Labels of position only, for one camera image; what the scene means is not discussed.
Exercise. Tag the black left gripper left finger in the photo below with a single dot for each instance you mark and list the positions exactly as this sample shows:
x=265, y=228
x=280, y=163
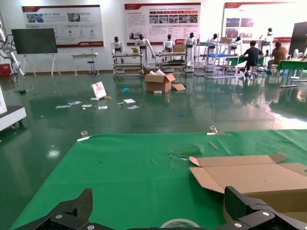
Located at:
x=72, y=210

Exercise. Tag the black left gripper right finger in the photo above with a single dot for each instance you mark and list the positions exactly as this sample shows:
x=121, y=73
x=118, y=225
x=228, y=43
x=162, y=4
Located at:
x=244, y=208

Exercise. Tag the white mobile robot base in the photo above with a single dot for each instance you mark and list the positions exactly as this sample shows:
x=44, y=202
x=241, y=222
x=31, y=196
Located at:
x=9, y=115

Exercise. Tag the white industrial robot arm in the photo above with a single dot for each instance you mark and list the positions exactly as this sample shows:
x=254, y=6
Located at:
x=14, y=62

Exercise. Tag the open cardboard box with hole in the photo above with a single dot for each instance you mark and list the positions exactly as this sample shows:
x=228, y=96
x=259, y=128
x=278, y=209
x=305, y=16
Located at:
x=251, y=172

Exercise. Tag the red box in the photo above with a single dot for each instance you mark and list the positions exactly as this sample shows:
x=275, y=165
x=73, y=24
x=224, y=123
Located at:
x=4, y=70

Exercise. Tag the clear tape roll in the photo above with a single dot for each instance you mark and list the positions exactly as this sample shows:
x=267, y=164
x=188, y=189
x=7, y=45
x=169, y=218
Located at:
x=178, y=220

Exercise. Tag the thin wooden stick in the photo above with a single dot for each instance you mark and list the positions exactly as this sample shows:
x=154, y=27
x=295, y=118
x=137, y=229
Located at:
x=213, y=145

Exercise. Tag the green table cloth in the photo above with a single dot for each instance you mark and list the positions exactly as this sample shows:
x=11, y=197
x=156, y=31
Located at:
x=132, y=172

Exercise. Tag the metal binder clip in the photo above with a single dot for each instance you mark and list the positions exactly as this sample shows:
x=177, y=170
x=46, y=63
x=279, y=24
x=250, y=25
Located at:
x=84, y=136
x=213, y=131

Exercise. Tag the paper sheet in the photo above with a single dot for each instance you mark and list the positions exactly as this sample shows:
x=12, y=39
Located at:
x=133, y=107
x=86, y=105
x=63, y=106
x=74, y=103
x=103, y=107

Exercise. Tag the blue shoe cover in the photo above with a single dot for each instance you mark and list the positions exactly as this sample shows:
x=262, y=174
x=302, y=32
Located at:
x=126, y=90
x=181, y=114

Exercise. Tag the white and red paper bag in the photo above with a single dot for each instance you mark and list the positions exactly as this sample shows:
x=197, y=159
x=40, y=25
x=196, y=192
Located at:
x=98, y=89

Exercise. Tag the white booklet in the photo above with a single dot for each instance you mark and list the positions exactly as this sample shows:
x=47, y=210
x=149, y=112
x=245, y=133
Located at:
x=129, y=100

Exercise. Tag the flat cardboard piece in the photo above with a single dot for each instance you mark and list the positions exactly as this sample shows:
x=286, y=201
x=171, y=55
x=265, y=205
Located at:
x=179, y=86

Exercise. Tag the black stool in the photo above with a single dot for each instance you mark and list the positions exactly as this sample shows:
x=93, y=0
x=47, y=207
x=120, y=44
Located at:
x=91, y=62

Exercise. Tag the large open cardboard carton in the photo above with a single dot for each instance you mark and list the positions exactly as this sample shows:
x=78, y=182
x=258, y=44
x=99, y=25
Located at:
x=156, y=85

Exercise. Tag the green covered work table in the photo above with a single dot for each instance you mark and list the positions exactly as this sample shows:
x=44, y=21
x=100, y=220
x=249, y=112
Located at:
x=292, y=64

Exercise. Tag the seated person in dark shirt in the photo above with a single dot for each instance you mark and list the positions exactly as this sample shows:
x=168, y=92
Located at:
x=253, y=55

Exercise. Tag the tall metal rack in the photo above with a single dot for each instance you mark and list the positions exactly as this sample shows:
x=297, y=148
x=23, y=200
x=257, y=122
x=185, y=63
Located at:
x=216, y=56

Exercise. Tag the white narrow table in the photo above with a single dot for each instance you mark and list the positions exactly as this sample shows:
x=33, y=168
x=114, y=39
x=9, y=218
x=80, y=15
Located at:
x=85, y=55

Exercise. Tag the metal workshop cart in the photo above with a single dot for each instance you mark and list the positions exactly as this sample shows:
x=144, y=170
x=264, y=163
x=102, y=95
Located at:
x=127, y=64
x=171, y=62

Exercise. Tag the seated person in brown shirt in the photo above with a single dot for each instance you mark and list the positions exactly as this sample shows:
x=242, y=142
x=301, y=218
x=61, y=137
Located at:
x=279, y=54

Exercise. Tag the white humanoid robot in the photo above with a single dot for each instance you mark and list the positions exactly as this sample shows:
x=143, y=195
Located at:
x=238, y=39
x=190, y=43
x=214, y=36
x=169, y=44
x=269, y=32
x=117, y=45
x=142, y=43

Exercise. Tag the black screen on stand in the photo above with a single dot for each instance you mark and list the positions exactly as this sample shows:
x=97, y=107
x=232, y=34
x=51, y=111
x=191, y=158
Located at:
x=33, y=40

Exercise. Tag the large black panel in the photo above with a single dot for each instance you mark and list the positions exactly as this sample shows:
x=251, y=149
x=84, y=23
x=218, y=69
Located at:
x=299, y=36

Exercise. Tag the wall poster with round icons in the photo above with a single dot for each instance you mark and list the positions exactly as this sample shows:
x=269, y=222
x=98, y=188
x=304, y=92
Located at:
x=62, y=24

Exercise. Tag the wall poster with red photos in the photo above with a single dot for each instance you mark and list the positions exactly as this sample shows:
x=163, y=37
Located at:
x=259, y=16

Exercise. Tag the wall poster with photo row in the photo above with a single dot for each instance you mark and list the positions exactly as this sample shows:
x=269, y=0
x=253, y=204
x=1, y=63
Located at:
x=163, y=19

